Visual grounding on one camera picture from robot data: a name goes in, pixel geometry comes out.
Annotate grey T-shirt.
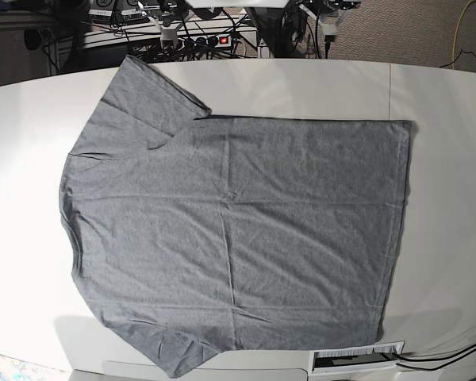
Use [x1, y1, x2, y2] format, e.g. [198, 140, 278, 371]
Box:
[59, 56, 412, 379]

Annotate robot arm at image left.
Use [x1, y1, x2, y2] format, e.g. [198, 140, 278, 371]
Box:
[136, 0, 194, 48]

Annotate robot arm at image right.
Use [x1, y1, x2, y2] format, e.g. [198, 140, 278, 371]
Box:
[298, 0, 362, 43]

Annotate black power strip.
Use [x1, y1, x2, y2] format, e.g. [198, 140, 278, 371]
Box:
[131, 34, 233, 59]

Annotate white equipment shelf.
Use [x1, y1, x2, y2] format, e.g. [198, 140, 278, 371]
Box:
[81, 21, 259, 51]

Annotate table cable grommet box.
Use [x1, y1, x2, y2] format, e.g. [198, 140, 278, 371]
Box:
[308, 341, 405, 376]

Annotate yellow cable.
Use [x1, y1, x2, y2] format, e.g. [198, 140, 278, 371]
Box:
[438, 0, 476, 69]

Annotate black cables at table edge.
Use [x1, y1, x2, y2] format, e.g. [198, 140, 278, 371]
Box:
[394, 337, 476, 372]

